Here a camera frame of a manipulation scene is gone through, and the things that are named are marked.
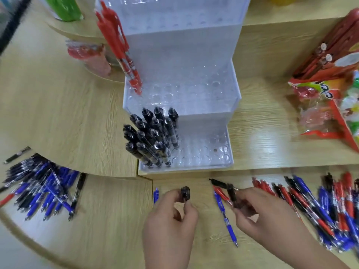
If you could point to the stack of red snack packets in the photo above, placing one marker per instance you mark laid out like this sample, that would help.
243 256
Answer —
336 44

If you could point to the pale green jelly cup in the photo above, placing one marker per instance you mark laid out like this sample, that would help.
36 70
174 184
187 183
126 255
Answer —
112 57

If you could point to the blue click pen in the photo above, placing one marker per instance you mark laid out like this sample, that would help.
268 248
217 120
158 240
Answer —
156 195
227 224

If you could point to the person's right hand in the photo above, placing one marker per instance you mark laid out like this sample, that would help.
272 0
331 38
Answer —
272 221

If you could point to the cluster of black pens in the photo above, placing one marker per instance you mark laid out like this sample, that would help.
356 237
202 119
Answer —
151 137

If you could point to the clear tiered pen holder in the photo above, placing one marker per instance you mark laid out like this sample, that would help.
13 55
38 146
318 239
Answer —
190 53

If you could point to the pile of red blue pens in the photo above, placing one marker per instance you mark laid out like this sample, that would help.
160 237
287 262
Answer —
322 210

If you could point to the background store shelf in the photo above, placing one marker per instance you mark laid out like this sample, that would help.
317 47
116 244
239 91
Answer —
11 22

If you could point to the clear bag of red candies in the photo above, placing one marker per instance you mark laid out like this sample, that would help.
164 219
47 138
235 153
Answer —
319 114

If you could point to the pile of blue black pens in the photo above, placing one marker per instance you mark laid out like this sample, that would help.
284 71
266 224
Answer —
42 187

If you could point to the wooden round tier stand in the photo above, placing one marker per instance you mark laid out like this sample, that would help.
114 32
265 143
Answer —
84 30

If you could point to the green jelly pouch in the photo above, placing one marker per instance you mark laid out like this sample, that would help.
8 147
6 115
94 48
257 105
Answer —
66 8

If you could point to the red lid pink jelly cup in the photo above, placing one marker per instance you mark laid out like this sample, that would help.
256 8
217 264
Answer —
89 57

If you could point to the person's left hand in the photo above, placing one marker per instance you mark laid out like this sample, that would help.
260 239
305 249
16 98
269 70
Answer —
168 232

